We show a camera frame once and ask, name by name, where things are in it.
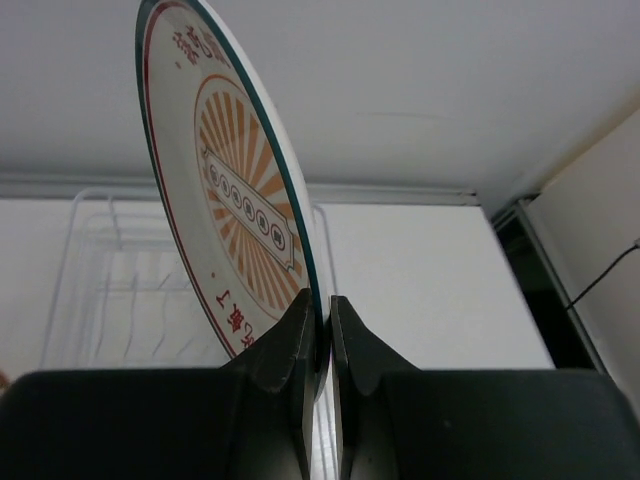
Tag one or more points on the sunburst plate with green rim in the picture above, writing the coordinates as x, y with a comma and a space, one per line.
231, 186

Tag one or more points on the white wire dish rack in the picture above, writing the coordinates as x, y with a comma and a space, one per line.
122, 300

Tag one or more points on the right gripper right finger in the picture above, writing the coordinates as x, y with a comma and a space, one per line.
396, 421

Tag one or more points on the aluminium frame rail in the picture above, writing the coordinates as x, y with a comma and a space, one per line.
60, 186

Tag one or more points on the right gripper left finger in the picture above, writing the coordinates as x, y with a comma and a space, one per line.
249, 419

